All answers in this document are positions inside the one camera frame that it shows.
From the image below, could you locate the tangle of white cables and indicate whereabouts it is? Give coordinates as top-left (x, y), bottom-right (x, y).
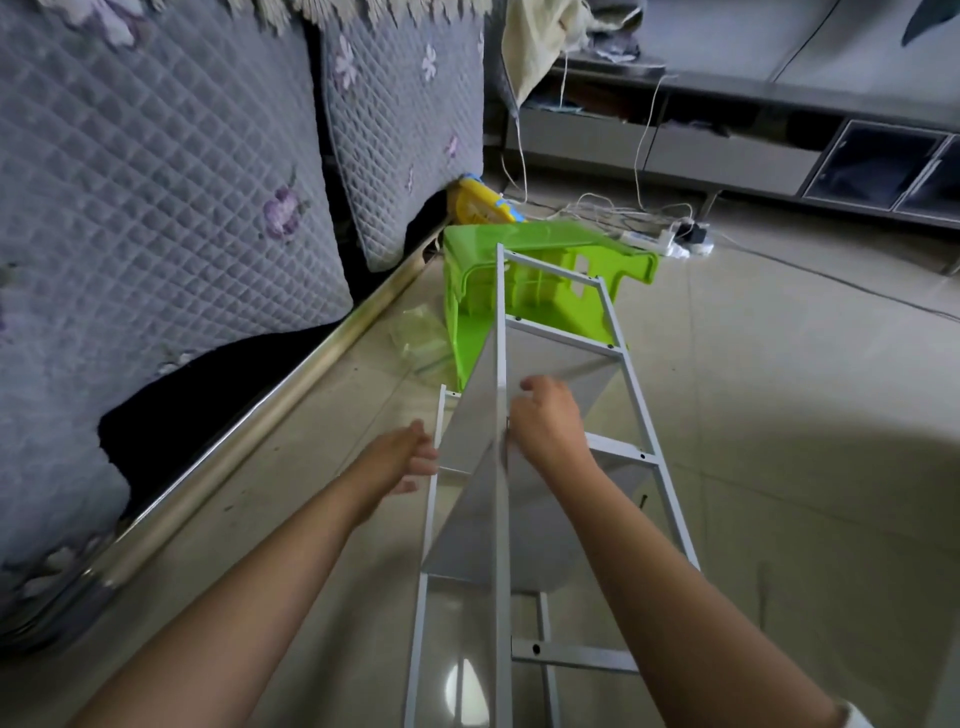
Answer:
top-left (502, 52), bottom-right (714, 260)

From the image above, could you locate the clear plastic screw bag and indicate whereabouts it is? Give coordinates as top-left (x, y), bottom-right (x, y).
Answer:
top-left (382, 300), bottom-right (452, 377)

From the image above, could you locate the green plastic stool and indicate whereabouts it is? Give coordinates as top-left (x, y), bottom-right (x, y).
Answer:
top-left (441, 219), bottom-right (663, 395)

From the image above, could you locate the pile of pale cloth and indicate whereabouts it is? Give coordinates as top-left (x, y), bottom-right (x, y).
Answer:
top-left (498, 0), bottom-right (594, 110)

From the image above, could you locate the long dark cable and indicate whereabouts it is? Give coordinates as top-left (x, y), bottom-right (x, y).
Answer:
top-left (712, 237), bottom-right (960, 324)

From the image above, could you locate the blue cloth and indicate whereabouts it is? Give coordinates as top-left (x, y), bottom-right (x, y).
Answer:
top-left (900, 0), bottom-right (960, 47)

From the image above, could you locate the person's left forearm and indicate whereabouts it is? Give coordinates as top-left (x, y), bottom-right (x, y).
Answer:
top-left (67, 480), bottom-right (384, 728)

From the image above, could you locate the person's right forearm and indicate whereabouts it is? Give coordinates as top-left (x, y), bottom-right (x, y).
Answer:
top-left (543, 457), bottom-right (849, 728)

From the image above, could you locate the white metal frame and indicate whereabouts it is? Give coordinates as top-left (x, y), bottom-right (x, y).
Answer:
top-left (399, 384), bottom-right (566, 728)
top-left (492, 243), bottom-right (704, 728)

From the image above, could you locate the chrome metal base rail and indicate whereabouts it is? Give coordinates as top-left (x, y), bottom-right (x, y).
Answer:
top-left (0, 240), bottom-right (452, 647)

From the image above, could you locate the grey textured furniture cover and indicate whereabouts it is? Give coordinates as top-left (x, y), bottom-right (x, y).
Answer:
top-left (0, 0), bottom-right (489, 602)

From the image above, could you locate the person's left hand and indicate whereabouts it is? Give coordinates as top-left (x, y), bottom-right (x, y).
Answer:
top-left (337, 418), bottom-right (443, 515)

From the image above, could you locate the yellow plastic basket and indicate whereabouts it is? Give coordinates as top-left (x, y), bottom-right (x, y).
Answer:
top-left (450, 175), bottom-right (530, 227)

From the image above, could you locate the person's right hand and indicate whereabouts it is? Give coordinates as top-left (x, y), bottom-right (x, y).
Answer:
top-left (507, 373), bottom-right (599, 489)

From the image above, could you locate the long white power strip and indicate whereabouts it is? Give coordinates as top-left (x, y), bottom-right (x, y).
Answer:
top-left (615, 222), bottom-right (677, 257)

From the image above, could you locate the white wooden board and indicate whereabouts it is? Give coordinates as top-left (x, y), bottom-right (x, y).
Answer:
top-left (420, 457), bottom-right (650, 594)
top-left (435, 330), bottom-right (632, 482)

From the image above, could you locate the white power strip with plugs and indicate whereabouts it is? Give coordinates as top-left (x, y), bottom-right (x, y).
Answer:
top-left (672, 217), bottom-right (716, 254)

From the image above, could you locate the grey marble TV cabinet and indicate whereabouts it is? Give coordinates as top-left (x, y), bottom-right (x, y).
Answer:
top-left (502, 0), bottom-right (960, 234)

